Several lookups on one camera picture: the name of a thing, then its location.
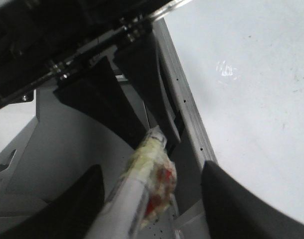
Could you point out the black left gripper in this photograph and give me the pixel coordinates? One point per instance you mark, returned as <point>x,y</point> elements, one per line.
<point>40,39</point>

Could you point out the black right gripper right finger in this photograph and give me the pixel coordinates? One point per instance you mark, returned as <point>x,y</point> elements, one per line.
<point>233,212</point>

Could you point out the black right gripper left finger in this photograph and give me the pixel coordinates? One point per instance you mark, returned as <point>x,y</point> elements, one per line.
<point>70,215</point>

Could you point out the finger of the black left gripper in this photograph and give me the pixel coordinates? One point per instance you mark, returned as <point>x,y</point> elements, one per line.
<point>97,93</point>
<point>147,82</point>

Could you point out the white whiteboard marker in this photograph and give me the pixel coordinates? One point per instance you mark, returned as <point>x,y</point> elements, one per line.
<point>142,193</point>

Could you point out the white whiteboard with metal frame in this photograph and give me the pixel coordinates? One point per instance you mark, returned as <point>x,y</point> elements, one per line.
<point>244,63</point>

